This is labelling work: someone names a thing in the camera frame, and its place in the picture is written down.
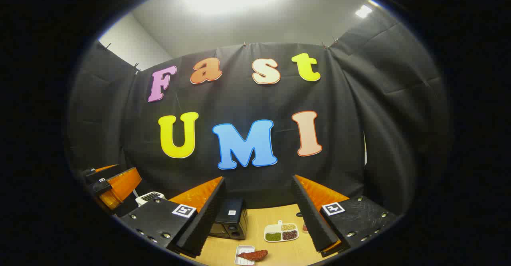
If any red raw meat steak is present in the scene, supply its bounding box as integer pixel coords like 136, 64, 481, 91
238, 249, 269, 262

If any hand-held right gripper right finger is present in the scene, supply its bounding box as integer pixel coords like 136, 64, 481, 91
291, 174, 400, 258

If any black electric oven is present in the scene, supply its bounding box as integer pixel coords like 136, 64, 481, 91
209, 197, 248, 240

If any small ceiling light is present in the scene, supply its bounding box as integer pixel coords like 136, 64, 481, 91
355, 4, 374, 19

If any white divided dish of beans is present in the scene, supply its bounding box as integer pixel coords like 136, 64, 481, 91
263, 220, 300, 243

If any white toaster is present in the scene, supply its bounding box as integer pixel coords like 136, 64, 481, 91
135, 192, 166, 207

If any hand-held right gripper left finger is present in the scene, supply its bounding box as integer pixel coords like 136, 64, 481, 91
116, 177, 226, 258

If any white ribbed tray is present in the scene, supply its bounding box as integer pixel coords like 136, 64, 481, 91
234, 245, 256, 266

